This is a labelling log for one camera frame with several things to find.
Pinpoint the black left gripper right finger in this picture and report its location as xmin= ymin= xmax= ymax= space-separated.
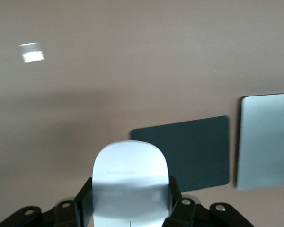
xmin=164 ymin=175 xmax=254 ymax=227

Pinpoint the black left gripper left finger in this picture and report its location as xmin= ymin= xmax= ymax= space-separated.
xmin=0 ymin=176 xmax=95 ymax=227

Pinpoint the white computer mouse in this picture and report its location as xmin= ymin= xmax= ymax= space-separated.
xmin=91 ymin=140 xmax=169 ymax=227

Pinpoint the black square mouse pad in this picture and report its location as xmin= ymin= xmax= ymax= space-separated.
xmin=129 ymin=115 xmax=231 ymax=193

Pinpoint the silver closed laptop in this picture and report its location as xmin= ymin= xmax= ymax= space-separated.
xmin=235 ymin=92 xmax=284 ymax=192

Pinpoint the small clear tape patch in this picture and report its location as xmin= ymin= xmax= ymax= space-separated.
xmin=19 ymin=42 xmax=46 ymax=64

